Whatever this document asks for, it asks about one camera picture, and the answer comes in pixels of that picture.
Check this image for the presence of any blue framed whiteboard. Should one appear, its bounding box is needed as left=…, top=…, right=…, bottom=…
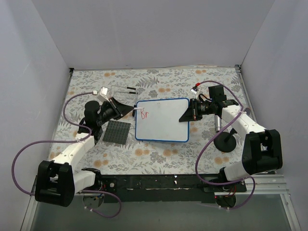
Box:
left=135, top=98, right=190, bottom=142

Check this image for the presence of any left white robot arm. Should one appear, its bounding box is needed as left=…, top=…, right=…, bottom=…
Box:
left=35, top=98, right=134, bottom=207

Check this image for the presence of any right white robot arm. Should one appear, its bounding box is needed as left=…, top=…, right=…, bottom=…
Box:
left=179, top=85, right=283, bottom=191

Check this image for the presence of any grey studded baseplate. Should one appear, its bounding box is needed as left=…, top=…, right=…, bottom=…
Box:
left=103, top=120, right=131, bottom=145

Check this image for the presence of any silver metal cylinder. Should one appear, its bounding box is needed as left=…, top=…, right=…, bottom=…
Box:
left=214, top=115, right=222, bottom=133

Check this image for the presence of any black round stand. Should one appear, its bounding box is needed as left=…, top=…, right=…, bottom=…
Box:
left=214, top=132, right=236, bottom=153

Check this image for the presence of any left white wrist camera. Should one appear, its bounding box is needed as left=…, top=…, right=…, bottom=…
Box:
left=92, top=87, right=111, bottom=103

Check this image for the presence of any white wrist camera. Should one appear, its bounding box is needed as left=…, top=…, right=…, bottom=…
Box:
left=92, top=87, right=111, bottom=103
left=191, top=83, right=200, bottom=95

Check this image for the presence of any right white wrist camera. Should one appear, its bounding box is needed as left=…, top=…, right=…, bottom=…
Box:
left=191, top=83, right=200, bottom=95

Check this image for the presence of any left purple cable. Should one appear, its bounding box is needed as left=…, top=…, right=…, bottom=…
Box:
left=12, top=90, right=122, bottom=218

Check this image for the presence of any purple cable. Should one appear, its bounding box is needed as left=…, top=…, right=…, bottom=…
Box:
left=194, top=80, right=256, bottom=210
left=12, top=90, right=122, bottom=218

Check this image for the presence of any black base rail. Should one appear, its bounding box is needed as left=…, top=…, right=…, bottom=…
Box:
left=74, top=173, right=247, bottom=210

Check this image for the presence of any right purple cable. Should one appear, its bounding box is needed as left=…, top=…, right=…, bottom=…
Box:
left=194, top=80, right=256, bottom=210

